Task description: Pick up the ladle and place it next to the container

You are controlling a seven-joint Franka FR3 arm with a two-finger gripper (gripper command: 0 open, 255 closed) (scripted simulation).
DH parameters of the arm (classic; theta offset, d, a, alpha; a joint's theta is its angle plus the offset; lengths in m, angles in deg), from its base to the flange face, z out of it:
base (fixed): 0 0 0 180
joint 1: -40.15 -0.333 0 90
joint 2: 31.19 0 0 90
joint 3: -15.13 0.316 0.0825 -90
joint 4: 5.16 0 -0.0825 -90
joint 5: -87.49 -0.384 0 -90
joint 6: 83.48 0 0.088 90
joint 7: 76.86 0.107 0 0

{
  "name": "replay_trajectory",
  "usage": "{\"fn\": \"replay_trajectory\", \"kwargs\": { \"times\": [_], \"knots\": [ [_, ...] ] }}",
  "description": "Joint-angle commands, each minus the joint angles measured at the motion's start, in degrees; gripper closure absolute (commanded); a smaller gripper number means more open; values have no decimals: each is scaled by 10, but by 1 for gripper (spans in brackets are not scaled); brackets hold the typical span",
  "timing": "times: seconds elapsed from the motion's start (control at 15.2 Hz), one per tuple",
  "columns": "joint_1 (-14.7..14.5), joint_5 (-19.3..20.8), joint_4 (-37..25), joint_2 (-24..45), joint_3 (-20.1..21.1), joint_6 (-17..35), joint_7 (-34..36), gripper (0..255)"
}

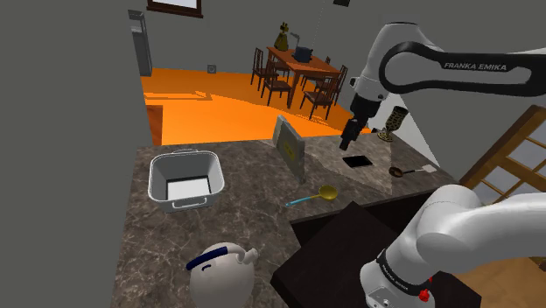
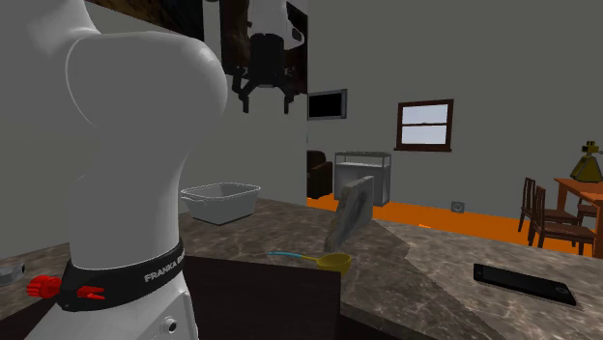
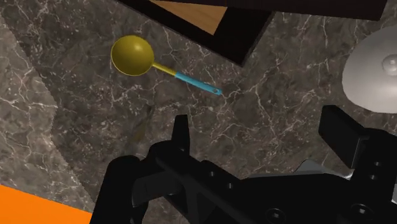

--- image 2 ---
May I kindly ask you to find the brown wooden chair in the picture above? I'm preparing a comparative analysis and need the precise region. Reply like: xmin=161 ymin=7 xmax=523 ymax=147
xmin=517 ymin=177 xmax=584 ymax=235
xmin=527 ymin=184 xmax=596 ymax=257

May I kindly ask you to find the dark brown wall picture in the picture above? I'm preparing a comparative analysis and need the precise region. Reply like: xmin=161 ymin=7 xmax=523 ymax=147
xmin=86 ymin=0 xmax=310 ymax=96

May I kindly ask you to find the black wall screen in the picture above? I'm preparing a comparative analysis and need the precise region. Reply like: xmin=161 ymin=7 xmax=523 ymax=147
xmin=306 ymin=88 xmax=349 ymax=122

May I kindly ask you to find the brown framed window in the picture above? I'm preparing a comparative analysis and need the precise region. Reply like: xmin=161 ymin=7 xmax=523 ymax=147
xmin=393 ymin=99 xmax=455 ymax=154

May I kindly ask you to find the dark robot stand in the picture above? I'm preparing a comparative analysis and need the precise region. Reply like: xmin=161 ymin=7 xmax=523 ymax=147
xmin=0 ymin=255 xmax=342 ymax=340

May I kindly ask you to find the dark brown armchair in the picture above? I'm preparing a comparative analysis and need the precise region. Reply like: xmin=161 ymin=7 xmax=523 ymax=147
xmin=306 ymin=149 xmax=334 ymax=200

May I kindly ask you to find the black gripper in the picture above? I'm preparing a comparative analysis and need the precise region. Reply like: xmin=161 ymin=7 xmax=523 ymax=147
xmin=232 ymin=33 xmax=302 ymax=115

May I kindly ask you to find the grey round tin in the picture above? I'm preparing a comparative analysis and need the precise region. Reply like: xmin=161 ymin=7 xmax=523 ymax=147
xmin=0 ymin=263 xmax=26 ymax=288

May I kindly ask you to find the black phone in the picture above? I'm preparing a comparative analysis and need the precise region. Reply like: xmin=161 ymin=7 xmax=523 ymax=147
xmin=473 ymin=263 xmax=579 ymax=308

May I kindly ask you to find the yellow spoon with blue handle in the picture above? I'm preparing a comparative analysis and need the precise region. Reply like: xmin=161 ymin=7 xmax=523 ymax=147
xmin=267 ymin=250 xmax=354 ymax=277

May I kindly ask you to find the grey glass cabinet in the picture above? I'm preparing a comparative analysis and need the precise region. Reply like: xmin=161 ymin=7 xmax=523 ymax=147
xmin=333 ymin=151 xmax=392 ymax=208

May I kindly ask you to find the white rectangular basin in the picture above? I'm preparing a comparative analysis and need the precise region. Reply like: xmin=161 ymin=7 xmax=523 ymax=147
xmin=180 ymin=182 xmax=262 ymax=227

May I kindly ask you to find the grey stone slab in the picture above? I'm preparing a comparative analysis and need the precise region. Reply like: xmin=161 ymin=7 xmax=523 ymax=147
xmin=323 ymin=175 xmax=375 ymax=253

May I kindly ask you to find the brown wooden table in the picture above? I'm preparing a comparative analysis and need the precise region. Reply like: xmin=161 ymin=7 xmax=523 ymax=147
xmin=553 ymin=139 xmax=603 ymax=260

